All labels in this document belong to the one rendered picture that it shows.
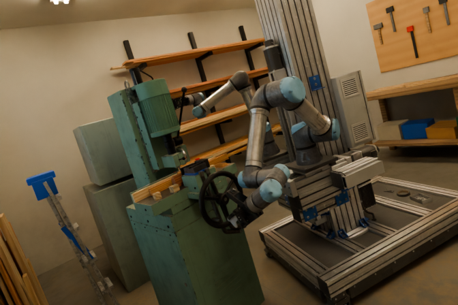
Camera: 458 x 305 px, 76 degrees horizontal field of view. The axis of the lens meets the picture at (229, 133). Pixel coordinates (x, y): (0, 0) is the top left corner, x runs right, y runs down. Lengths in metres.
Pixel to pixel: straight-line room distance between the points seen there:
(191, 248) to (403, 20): 3.55
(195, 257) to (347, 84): 1.38
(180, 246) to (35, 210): 2.62
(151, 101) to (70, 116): 2.43
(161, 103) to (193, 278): 0.95
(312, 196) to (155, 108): 0.99
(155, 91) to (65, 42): 2.65
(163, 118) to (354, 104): 1.19
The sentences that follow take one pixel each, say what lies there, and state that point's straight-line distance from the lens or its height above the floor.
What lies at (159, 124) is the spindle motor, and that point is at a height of 1.26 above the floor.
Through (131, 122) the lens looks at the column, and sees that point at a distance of 1.87.
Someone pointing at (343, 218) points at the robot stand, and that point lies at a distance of 2.15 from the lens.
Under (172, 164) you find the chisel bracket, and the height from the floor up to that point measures 1.02.
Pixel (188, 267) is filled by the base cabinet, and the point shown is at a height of 0.51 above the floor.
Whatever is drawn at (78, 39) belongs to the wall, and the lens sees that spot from 4.24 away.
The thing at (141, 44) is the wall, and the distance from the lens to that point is 4.41.
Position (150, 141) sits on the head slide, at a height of 1.18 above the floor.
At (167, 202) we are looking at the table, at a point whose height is 0.88.
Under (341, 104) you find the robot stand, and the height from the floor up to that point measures 1.06.
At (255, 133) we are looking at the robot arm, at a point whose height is 1.11.
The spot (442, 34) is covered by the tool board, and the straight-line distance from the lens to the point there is 4.12.
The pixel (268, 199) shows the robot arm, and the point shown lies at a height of 0.91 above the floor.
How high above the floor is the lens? 1.30
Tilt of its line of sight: 7 degrees down
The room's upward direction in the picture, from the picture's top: 16 degrees counter-clockwise
